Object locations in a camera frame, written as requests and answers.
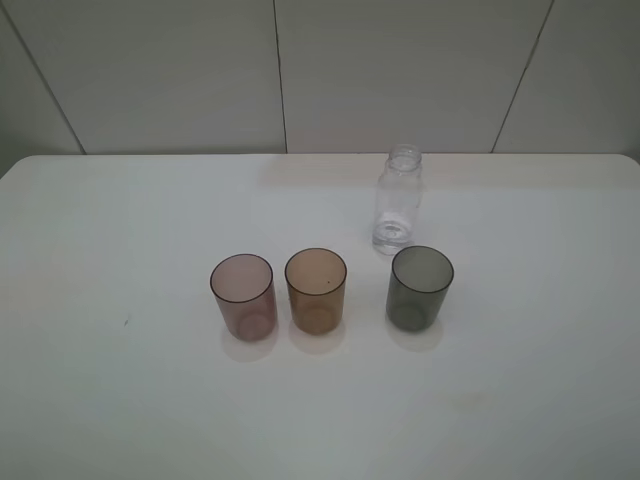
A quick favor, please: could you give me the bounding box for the grey translucent plastic cup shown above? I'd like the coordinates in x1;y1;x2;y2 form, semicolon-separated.
386;245;455;332

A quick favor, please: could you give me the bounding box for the clear plastic water bottle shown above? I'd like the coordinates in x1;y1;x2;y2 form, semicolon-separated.
372;144;423;255

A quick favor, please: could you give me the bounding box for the pink translucent plastic cup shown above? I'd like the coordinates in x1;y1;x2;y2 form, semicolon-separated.
210;254;277;342

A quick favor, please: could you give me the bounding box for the amber translucent plastic cup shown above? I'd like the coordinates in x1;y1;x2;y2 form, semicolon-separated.
284;248;348;336

